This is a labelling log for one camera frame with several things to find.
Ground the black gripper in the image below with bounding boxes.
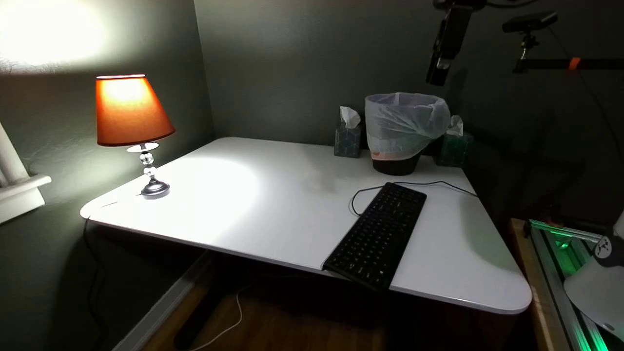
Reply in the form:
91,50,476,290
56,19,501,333
425,3,474,87

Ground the black computer keyboard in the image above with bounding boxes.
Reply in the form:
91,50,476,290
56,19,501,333
320,180,429,292

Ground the white bin with liner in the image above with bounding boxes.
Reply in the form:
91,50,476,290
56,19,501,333
362,89,452,161

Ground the green tissue box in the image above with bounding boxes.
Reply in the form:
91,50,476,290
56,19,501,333
435,112,472,167
333,102,364,159

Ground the dark round trash bin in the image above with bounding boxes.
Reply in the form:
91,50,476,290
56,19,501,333
368,138,425,177

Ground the orange shade table lamp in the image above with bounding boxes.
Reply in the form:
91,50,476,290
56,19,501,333
93,71,177,198

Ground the white table support beam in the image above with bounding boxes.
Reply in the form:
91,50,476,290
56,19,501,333
113,251,216,351

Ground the black camera on stand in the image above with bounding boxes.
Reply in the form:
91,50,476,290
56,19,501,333
501,9,561,34

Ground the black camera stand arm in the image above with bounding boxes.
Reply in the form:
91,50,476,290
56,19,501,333
511,26,624,75

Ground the black keyboard cable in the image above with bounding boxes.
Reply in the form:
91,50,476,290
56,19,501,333
349,178,478,217

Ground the metal frame rail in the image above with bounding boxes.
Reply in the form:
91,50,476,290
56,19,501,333
526,216,612,351

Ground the wooden cart frame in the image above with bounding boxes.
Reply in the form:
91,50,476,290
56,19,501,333
509,216,554,351

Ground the white floor cable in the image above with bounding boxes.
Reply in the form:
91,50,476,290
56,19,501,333
191,288,245,351

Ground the black lamp cable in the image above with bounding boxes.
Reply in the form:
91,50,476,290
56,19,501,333
82,217,109,351

